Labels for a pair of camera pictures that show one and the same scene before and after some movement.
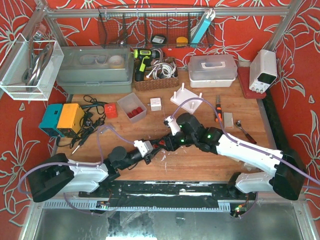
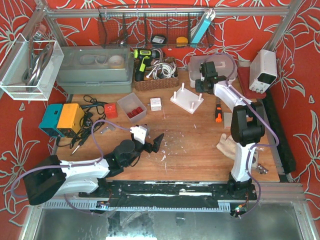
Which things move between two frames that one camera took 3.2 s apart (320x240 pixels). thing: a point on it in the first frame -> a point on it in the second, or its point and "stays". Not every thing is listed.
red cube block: x=110 y=110 stays
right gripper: x=170 y=141 -> x=207 y=66
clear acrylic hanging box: x=30 y=68 stays
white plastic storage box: x=212 y=71 stays
